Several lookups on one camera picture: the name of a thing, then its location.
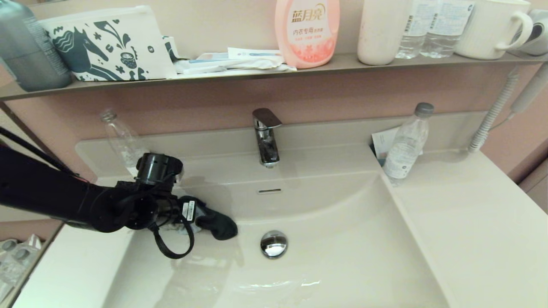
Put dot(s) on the white paper card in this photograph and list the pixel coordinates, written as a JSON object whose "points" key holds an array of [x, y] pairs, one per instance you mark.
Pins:
{"points": [[382, 143]]}

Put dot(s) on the chrome sink faucet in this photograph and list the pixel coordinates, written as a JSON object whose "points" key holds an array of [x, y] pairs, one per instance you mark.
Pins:
{"points": [[267, 149]]}

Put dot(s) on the brown wall shelf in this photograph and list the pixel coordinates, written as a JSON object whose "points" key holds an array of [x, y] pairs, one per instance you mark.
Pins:
{"points": [[342, 64]]}

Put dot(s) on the pink detergent bottle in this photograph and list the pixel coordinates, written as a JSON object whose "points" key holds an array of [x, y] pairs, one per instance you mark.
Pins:
{"points": [[307, 34]]}

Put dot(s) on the clear grey-capped plastic bottle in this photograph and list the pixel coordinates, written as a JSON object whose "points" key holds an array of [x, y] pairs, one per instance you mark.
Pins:
{"points": [[404, 149]]}

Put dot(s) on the grey plastic bottle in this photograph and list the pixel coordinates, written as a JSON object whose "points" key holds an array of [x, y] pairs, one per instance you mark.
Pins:
{"points": [[30, 55]]}

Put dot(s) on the white ceramic sink basin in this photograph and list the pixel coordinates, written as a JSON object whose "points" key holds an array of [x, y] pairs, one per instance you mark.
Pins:
{"points": [[342, 256]]}

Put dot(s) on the light blue fluffy cleaning cloth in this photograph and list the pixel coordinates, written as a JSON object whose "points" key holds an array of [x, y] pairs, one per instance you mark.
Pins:
{"points": [[218, 224]]}

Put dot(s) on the white horse print pouch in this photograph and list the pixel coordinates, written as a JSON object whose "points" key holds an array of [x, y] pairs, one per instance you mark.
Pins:
{"points": [[107, 45]]}

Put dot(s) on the clear uncapped plastic bottle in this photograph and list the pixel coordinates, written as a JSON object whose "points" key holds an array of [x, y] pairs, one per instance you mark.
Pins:
{"points": [[122, 137]]}

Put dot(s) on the crumpled white plastic wrapper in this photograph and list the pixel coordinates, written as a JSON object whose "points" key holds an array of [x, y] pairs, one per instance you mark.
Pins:
{"points": [[237, 64]]}

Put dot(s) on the white sachet blue stripe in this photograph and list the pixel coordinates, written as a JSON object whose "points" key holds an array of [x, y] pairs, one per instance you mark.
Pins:
{"points": [[254, 52]]}

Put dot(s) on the chrome drain stopper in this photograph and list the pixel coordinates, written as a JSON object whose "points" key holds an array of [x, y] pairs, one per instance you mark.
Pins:
{"points": [[274, 244]]}

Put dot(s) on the white ribbed mug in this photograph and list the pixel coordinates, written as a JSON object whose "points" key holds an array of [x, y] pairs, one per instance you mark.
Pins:
{"points": [[483, 30]]}

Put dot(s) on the plastic wrapped cups pack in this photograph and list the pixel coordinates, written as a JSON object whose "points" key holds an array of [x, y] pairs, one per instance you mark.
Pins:
{"points": [[15, 261]]}

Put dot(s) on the cream ribbed tumbler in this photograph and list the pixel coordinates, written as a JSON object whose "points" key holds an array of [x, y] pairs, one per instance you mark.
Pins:
{"points": [[381, 34]]}

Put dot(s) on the small patterned packet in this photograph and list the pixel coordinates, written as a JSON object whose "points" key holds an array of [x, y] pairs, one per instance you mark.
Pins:
{"points": [[171, 47]]}

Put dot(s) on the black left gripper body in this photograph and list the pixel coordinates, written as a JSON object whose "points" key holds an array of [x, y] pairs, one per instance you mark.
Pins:
{"points": [[188, 211]]}

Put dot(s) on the clear labelled water bottle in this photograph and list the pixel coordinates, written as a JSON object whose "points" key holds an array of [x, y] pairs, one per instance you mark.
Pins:
{"points": [[443, 34], [412, 38]]}

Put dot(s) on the white wall hair dryer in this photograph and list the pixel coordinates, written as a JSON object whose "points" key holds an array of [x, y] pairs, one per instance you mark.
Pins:
{"points": [[528, 92]]}

